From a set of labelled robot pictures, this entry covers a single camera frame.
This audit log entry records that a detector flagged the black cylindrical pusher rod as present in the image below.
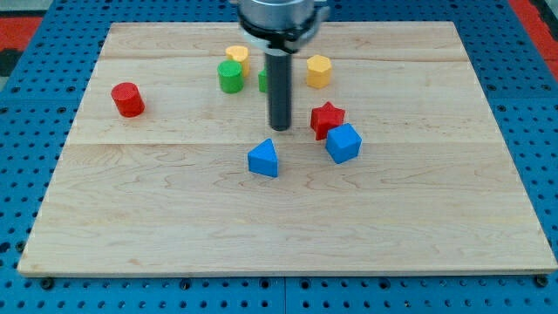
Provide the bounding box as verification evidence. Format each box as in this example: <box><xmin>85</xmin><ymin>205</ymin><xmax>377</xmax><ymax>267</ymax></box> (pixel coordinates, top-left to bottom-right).
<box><xmin>265</xmin><ymin>54</ymin><xmax>292</xmax><ymax>132</ymax></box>

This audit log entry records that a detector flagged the yellow hexagon block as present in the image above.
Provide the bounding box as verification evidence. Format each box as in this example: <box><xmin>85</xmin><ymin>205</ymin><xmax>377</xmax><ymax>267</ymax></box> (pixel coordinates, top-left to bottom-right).
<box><xmin>306</xmin><ymin>55</ymin><xmax>332</xmax><ymax>89</ymax></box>

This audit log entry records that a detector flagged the blue triangle block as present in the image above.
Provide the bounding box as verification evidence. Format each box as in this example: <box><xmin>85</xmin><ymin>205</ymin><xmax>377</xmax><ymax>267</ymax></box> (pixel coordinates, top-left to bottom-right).
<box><xmin>248</xmin><ymin>138</ymin><xmax>279</xmax><ymax>177</ymax></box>

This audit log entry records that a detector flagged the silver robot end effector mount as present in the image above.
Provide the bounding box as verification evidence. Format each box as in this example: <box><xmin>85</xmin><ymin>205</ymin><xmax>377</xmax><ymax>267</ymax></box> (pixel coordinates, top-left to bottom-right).
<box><xmin>231</xmin><ymin>0</ymin><xmax>330</xmax><ymax>54</ymax></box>

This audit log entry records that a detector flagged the red cylinder block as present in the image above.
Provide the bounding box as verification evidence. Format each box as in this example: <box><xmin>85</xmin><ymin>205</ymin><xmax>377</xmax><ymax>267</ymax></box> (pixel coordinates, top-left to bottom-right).
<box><xmin>111</xmin><ymin>82</ymin><xmax>145</xmax><ymax>118</ymax></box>

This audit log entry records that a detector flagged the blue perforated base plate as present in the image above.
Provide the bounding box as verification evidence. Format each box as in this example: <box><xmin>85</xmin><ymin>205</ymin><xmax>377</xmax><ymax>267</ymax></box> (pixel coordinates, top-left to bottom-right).
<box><xmin>1</xmin><ymin>1</ymin><xmax>557</xmax><ymax>313</ymax></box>

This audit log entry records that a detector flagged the wooden board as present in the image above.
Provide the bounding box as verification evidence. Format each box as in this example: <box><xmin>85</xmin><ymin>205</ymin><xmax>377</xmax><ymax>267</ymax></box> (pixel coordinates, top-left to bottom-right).
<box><xmin>18</xmin><ymin>22</ymin><xmax>557</xmax><ymax>277</ymax></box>

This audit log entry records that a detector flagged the blue cube block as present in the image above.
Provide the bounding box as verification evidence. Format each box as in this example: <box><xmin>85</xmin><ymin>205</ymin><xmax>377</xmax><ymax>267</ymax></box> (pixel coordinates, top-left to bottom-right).
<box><xmin>325</xmin><ymin>123</ymin><xmax>362</xmax><ymax>164</ymax></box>

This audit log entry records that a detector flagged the green block behind rod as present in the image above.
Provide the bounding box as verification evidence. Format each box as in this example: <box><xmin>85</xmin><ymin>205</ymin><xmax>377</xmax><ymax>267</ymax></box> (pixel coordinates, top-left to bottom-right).
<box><xmin>258</xmin><ymin>69</ymin><xmax>268</xmax><ymax>92</ymax></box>

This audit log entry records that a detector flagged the yellow heart block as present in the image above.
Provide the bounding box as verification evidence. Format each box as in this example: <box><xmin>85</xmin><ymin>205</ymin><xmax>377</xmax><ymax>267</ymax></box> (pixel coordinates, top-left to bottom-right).
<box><xmin>225</xmin><ymin>45</ymin><xmax>250</xmax><ymax>78</ymax></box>

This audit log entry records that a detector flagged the red star block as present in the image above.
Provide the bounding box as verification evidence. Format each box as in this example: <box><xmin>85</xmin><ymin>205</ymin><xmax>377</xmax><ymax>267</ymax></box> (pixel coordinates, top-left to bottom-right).
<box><xmin>310</xmin><ymin>101</ymin><xmax>345</xmax><ymax>140</ymax></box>

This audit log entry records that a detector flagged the green cylinder block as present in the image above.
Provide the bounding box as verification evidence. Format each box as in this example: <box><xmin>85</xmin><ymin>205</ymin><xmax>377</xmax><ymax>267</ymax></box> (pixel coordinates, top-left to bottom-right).
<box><xmin>217</xmin><ymin>60</ymin><xmax>243</xmax><ymax>93</ymax></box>

